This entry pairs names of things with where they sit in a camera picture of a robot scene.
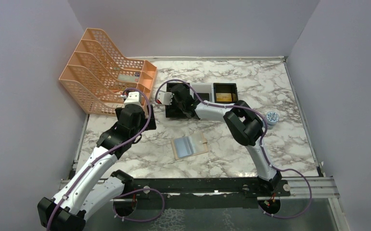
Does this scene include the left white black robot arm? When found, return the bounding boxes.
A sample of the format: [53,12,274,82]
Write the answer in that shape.
[38,103,156,231]

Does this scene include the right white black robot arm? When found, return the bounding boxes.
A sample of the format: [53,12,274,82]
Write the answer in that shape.
[168,84,281,196]

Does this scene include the black card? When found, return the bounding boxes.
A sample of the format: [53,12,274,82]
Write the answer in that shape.
[198,93,211,101]

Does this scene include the gold card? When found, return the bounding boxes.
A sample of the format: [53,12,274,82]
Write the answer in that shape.
[216,93,233,103]

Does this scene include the black left tray bin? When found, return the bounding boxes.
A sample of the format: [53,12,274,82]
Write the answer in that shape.
[165,83,192,119]

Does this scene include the black tray bin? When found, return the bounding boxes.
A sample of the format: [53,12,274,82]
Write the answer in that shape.
[213,83,239,104]
[165,83,192,119]

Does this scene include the white middle tray bin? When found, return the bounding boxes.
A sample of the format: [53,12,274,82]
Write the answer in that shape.
[190,83,215,102]

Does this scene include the black right tray bin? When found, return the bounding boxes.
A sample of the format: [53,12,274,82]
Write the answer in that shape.
[213,83,239,104]

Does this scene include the items in organizer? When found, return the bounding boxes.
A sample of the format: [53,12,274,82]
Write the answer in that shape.
[103,67,141,107]

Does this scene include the peach plastic file organizer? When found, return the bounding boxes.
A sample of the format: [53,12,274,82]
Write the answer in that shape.
[59,28,157,116]

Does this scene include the blue white round tin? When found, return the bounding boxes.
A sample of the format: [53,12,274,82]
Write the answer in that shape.
[265,111,280,126]

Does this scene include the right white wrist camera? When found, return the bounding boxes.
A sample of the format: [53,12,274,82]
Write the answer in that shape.
[156,91,173,105]

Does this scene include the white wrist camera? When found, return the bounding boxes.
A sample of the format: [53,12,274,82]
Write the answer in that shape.
[156,91,173,105]
[124,91,141,107]

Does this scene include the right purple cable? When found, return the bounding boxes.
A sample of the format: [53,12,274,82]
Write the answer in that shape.
[154,79,313,220]

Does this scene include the purple cable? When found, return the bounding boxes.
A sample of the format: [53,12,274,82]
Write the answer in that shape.
[154,79,313,220]
[46,89,153,231]

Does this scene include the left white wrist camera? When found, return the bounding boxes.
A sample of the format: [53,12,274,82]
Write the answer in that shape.
[124,91,141,107]

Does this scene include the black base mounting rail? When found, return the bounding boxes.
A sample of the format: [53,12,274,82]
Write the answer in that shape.
[113,177,291,211]

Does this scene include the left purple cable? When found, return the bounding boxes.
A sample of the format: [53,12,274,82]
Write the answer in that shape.
[46,89,153,231]

